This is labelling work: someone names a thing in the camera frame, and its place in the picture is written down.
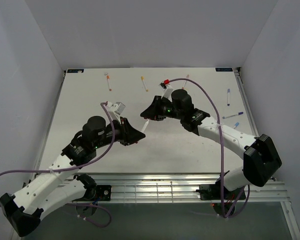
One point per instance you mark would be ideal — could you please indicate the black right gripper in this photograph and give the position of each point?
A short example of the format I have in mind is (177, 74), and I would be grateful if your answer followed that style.
(153, 112)

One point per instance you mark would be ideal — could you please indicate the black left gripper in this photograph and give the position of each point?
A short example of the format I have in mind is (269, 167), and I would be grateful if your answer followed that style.
(132, 134)

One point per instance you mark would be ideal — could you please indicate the red white marker body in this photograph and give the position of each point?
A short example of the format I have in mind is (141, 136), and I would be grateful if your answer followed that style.
(145, 126)

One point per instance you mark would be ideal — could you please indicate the orange capped white marker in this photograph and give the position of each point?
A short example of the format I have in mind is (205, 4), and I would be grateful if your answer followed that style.
(108, 83)

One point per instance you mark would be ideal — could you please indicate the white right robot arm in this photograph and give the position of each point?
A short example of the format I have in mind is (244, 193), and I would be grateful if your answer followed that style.
(259, 154)

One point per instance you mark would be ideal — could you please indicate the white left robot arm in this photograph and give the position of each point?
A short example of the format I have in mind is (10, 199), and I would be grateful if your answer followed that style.
(27, 207)

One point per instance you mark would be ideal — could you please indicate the thin purple tipped pen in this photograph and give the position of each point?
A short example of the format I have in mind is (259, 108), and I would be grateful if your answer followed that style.
(233, 115)

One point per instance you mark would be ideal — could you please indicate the yellow capped white marker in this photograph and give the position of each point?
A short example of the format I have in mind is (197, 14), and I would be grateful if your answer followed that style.
(144, 83)

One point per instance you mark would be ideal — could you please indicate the peach capped white marker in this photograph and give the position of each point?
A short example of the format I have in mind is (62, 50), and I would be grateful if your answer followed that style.
(185, 82)

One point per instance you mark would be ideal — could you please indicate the purple capped white marker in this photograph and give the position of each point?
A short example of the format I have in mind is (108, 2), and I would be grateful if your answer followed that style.
(228, 99)

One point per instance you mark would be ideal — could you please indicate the right blue table sticker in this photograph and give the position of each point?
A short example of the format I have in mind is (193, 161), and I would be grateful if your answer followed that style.
(223, 69)

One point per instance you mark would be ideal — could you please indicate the blue table sticker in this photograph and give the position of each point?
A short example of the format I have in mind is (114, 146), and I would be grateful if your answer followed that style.
(75, 71)
(223, 69)

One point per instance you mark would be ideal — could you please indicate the left blue table sticker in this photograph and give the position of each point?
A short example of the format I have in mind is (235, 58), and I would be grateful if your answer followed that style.
(75, 71)

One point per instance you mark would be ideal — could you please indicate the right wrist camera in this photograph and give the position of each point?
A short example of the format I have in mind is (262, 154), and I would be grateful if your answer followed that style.
(167, 89)

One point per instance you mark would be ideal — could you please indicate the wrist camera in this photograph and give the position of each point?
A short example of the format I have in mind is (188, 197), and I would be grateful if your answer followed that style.
(115, 109)
(167, 89)

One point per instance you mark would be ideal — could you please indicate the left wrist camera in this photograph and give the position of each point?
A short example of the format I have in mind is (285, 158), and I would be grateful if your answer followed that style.
(115, 109)

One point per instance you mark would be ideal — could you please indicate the aluminium front rail frame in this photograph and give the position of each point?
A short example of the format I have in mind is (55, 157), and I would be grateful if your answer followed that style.
(176, 188)

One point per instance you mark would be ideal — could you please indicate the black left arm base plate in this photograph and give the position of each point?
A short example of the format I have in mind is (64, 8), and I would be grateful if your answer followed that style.
(98, 193)

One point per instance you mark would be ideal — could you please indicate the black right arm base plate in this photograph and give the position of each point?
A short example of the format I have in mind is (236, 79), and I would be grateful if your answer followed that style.
(213, 192)

